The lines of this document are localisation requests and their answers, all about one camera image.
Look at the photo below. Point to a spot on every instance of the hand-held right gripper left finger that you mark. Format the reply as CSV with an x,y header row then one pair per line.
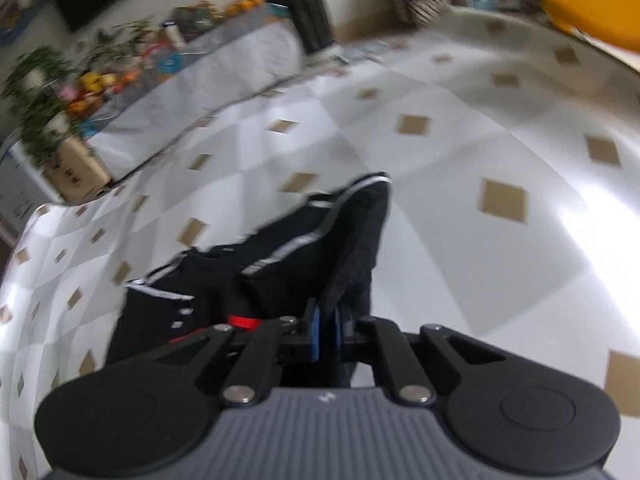
x,y
313,332

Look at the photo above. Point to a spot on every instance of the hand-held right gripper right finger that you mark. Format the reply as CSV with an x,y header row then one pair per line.
x,y
339,332

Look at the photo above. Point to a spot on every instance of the black t-shirt red print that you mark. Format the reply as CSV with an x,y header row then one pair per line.
x,y
225,275

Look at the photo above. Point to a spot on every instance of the grey checkered tablecloth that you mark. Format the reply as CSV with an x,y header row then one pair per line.
x,y
450,135

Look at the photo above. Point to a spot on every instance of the low table marble cover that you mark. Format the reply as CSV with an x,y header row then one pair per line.
x,y
200,85

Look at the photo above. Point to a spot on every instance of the cardboard box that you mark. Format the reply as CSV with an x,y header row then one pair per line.
x,y
77,170

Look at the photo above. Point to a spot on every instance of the blue round toy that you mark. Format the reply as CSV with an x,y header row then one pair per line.
x,y
170,64

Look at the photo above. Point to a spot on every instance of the black ribbed planter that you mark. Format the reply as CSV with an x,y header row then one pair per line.
x,y
312,15

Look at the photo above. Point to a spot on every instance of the white bottle dark cap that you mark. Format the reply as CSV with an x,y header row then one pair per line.
x,y
175,35

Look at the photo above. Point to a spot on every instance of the fruit basket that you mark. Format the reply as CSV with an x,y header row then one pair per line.
x,y
95,87

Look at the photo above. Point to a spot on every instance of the hanging green potted plant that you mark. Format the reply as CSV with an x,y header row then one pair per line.
x,y
35,75
50,132

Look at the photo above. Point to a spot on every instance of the pile of oranges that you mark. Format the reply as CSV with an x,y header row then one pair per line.
x,y
245,4

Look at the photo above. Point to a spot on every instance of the patterned woven basket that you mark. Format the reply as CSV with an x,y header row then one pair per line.
x,y
425,7

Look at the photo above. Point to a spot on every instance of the leafy potted plant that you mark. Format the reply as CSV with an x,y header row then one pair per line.
x,y
120,40

